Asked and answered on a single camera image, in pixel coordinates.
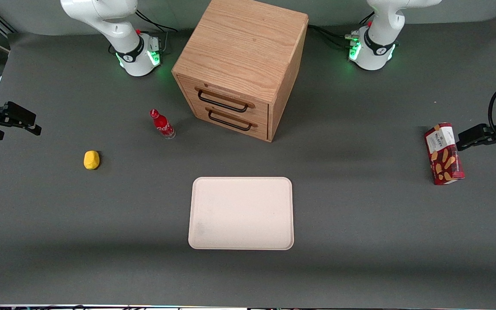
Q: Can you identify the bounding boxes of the red coke bottle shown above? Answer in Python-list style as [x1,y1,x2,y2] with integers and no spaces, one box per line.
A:
[150,109,176,140]

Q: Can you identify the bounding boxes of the beige rectangular tray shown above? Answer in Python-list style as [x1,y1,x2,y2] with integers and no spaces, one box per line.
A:
[188,177,295,251]

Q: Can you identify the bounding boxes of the red biscuit box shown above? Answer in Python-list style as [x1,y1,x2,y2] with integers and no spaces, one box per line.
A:
[424,123,465,186]

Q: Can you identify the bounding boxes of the yellow lemon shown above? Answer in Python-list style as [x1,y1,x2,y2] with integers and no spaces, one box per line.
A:
[84,150,100,170]

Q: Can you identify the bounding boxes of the wooden two-drawer cabinet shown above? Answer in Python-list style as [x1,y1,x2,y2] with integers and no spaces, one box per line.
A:
[171,0,309,143]

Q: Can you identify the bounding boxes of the black right base cables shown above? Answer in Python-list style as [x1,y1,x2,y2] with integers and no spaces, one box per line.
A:
[135,9,179,33]

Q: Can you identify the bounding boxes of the black base cables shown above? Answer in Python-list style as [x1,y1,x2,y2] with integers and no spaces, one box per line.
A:
[308,24,354,49]
[135,9,179,33]

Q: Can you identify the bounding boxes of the black left base cables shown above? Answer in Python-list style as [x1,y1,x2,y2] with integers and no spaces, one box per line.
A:
[308,24,354,49]

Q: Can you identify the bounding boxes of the black drawer handle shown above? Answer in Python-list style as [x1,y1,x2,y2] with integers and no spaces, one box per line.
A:
[195,87,256,113]
[205,108,258,131]

